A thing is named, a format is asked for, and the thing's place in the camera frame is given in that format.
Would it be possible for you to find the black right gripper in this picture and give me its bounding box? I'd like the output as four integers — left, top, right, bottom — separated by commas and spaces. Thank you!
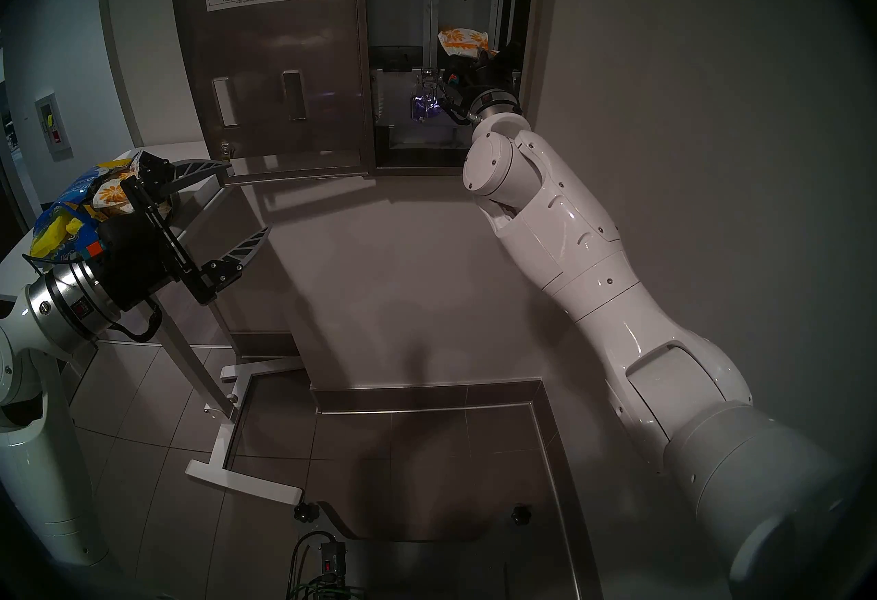
444, 41, 525, 120

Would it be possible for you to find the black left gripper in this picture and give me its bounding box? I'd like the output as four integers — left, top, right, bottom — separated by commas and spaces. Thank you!
99, 152, 273, 313

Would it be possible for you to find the orange floral pad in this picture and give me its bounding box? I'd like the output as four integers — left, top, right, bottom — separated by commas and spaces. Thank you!
437, 27, 495, 58

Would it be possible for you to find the stainless steel wall dispenser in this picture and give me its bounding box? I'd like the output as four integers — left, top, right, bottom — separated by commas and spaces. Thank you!
168, 0, 376, 187

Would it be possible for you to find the dark robot base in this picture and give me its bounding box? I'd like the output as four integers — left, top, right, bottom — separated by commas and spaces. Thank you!
319, 501, 549, 600

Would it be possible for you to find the chrome dispensing lever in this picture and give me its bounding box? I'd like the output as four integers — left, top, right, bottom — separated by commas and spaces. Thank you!
410, 70, 446, 124

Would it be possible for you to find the black pad package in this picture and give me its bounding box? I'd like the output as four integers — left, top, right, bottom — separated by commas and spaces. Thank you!
129, 152, 180, 223

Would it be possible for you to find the orange floral pad package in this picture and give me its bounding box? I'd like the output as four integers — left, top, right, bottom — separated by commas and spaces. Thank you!
92, 171, 148, 216

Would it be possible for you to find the blue yellow pad package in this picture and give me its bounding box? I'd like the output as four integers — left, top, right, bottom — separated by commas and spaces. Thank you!
31, 160, 131, 264

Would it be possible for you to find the white table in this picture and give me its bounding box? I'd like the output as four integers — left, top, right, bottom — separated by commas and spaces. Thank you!
0, 140, 304, 507

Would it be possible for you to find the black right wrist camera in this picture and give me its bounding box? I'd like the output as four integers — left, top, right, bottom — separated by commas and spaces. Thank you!
441, 70, 477, 113

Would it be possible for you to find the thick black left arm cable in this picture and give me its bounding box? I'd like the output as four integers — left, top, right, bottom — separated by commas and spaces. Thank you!
106, 297, 164, 342

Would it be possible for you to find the thin black left camera cable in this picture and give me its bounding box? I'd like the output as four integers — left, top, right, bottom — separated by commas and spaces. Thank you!
22, 249, 90, 268

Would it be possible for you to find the grey wall alarm box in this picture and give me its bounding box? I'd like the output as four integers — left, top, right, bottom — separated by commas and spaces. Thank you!
34, 92, 74, 162

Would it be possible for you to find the green black cable bundle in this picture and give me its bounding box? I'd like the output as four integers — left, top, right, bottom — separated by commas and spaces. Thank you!
286, 530, 371, 600

